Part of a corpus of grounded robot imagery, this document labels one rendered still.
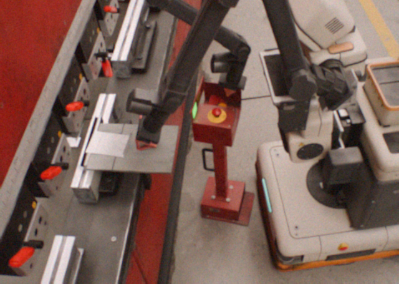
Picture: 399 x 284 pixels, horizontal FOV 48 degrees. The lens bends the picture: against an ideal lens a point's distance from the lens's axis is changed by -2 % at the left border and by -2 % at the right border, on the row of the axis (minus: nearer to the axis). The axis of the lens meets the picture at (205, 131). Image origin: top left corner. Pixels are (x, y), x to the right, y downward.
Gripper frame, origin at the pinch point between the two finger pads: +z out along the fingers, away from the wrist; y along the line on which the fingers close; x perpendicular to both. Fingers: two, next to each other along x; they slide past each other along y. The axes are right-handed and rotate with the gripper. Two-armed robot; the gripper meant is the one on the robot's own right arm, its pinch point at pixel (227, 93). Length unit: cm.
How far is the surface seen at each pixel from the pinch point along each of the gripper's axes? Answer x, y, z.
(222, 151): 8.6, -5.6, 27.9
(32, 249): 92, 32, -43
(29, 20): 54, 47, -66
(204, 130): 15.5, 4.9, 7.1
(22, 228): 88, 36, -42
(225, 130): 15.5, -3.1, 3.0
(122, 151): 48, 27, -15
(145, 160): 49, 19, -16
